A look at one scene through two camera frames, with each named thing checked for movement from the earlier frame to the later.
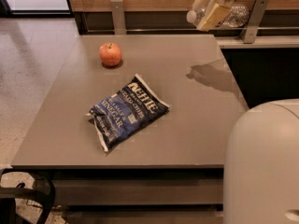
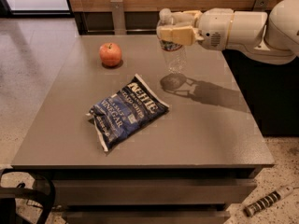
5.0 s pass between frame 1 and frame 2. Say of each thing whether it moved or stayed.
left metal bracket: stayed
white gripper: moved
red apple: stayed
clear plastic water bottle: moved
